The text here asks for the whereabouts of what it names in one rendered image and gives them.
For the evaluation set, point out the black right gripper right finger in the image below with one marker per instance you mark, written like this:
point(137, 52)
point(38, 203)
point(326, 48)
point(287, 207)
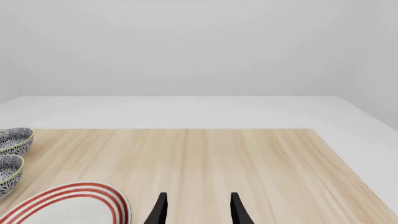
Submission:
point(238, 211)

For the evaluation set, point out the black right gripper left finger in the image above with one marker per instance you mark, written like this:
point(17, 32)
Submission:
point(160, 210)

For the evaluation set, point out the white plate with red rings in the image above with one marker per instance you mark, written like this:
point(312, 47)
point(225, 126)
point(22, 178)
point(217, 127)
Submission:
point(71, 207)

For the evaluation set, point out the black-white patterned bowl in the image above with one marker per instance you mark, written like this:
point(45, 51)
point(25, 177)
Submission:
point(14, 140)
point(7, 173)

